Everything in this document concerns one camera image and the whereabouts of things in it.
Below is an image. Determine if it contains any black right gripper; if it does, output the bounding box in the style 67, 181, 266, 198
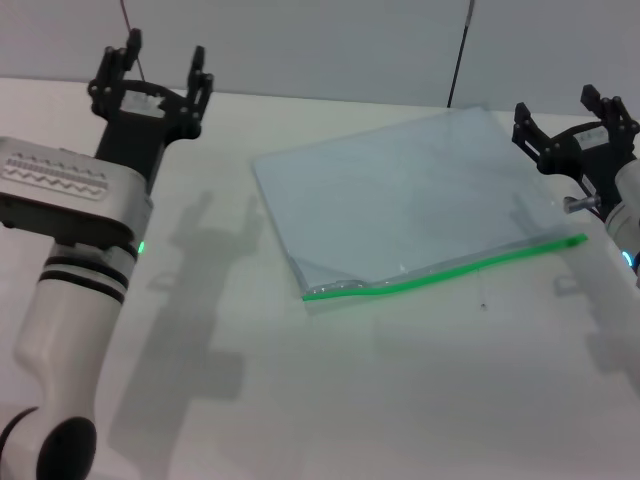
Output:
512, 84, 640, 222

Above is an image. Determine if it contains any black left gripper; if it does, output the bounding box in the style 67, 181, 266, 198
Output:
88, 28, 216, 182

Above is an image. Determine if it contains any clear document bag green zip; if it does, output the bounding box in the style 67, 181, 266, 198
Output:
252, 104, 589, 303

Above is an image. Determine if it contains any right wrist cable metal plug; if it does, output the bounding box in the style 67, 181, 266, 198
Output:
562, 194, 602, 215

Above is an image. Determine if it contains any black vertical wall strip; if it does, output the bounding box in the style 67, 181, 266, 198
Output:
445, 0, 477, 109

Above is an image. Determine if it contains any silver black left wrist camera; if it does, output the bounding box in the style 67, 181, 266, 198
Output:
0, 135, 154, 252

